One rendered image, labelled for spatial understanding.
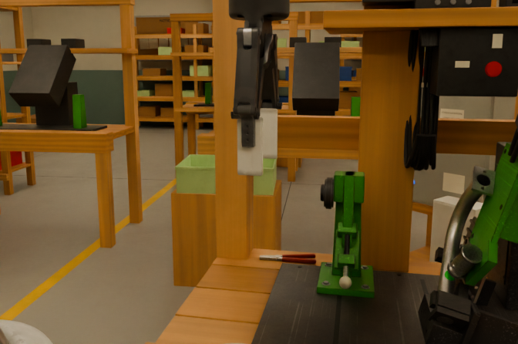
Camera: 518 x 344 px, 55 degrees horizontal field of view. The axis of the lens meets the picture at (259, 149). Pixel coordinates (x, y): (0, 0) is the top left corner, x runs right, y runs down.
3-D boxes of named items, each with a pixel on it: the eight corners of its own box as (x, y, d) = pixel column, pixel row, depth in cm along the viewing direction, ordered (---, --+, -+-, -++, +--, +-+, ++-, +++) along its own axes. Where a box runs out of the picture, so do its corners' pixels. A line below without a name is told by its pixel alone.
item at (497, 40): (518, 97, 107) (525, 25, 104) (435, 96, 110) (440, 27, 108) (502, 93, 119) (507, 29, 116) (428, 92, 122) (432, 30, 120)
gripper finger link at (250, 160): (263, 116, 58) (261, 117, 57) (263, 174, 59) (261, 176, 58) (238, 116, 59) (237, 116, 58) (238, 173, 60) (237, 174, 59)
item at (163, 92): (266, 131, 1032) (266, 21, 994) (128, 129, 1070) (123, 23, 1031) (269, 128, 1085) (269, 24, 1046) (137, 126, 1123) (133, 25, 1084)
